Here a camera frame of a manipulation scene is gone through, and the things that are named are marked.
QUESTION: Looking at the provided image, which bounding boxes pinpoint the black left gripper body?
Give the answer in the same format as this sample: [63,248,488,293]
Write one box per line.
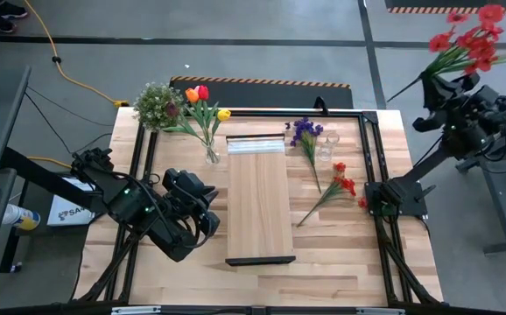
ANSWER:
[163,167,206,209]

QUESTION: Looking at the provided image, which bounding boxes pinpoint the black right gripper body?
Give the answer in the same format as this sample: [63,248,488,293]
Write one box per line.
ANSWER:
[443,85,502,137]

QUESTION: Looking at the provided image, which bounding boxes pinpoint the clear glass vase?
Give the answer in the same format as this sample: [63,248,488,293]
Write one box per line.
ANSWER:
[316,131,341,163]
[201,136,222,166]

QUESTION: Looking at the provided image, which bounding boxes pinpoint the large red flower bunch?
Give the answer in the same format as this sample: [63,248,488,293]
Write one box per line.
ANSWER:
[385,3,506,104]

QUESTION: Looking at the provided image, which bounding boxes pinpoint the dark maroon artificial tulip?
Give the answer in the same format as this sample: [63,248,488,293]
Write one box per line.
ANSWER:
[162,101,214,154]

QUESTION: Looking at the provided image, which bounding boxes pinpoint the yellow artificial tulip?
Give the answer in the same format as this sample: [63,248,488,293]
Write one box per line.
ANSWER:
[208,108,233,155]

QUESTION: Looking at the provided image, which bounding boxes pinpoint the orange artificial tulip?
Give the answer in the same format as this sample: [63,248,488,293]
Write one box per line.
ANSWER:
[184,87,215,159]

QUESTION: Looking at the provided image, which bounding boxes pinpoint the red artificial tulip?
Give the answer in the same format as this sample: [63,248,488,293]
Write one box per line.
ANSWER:
[196,84,217,159]

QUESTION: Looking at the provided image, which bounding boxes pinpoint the small red flower bunch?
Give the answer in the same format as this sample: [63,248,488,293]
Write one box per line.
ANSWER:
[296,161,369,228]

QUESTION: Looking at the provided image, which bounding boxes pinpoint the purple artificial flower bunch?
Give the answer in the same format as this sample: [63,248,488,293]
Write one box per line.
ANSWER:
[284,115,326,195]

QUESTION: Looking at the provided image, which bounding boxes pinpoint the wooden board tray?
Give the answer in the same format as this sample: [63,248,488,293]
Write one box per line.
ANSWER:
[224,132,298,268]

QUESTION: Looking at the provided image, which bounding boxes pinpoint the green potted plant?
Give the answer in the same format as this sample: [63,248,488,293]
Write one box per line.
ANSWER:
[131,81,186,133]

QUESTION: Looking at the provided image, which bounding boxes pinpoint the black striped-edge floor mat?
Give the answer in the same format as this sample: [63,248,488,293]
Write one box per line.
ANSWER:
[169,74,355,110]
[384,0,506,15]

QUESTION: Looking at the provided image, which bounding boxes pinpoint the gray metal stand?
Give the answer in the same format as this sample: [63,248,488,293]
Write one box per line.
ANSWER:
[455,130,506,256]

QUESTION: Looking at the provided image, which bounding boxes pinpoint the black clamp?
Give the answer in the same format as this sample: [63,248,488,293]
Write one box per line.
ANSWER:
[313,95,330,116]

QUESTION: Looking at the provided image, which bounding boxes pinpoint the white printed box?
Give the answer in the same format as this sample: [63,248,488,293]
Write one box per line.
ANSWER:
[46,174,102,228]

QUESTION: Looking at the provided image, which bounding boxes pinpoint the black diagonal support bar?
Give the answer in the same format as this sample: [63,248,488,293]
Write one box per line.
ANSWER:
[0,146,105,211]

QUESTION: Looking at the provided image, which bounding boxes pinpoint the white yellow spray can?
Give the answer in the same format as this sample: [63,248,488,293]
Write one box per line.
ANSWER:
[2,203,42,232]

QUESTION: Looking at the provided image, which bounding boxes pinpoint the person's shoe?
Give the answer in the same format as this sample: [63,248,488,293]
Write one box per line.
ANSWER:
[0,0,30,20]
[0,16,18,34]

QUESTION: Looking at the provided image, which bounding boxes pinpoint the black table frame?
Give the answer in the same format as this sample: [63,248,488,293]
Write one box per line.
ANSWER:
[72,108,446,307]

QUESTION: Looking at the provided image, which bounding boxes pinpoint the yellow extension cable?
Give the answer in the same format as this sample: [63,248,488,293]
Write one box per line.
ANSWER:
[22,0,130,109]
[26,155,74,171]

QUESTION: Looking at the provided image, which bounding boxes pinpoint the black floor cable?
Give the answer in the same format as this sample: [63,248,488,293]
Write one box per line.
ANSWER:
[24,85,115,155]

